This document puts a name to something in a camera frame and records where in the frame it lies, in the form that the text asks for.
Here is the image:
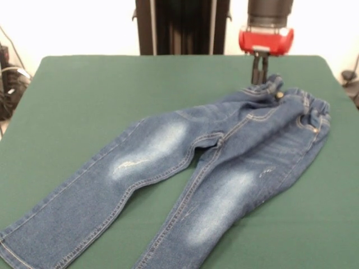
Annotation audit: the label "white cable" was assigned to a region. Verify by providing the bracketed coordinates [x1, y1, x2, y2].
[0, 64, 31, 84]

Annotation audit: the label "black upright power strip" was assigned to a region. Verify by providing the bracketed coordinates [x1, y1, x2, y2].
[0, 44, 11, 68]

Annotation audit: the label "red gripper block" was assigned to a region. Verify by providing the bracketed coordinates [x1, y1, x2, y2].
[238, 25, 295, 85]

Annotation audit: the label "black round plug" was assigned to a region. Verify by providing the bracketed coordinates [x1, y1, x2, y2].
[340, 69, 356, 82]

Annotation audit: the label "blue denim jeans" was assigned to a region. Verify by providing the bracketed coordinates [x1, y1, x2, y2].
[0, 73, 332, 269]

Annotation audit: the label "black metal column stand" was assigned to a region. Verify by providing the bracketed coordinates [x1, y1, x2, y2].
[131, 0, 233, 56]

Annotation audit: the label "black cable bundle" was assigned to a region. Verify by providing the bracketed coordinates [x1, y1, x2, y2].
[0, 64, 32, 121]

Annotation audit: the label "dark green table cloth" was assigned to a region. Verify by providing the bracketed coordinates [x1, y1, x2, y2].
[0, 54, 359, 269]

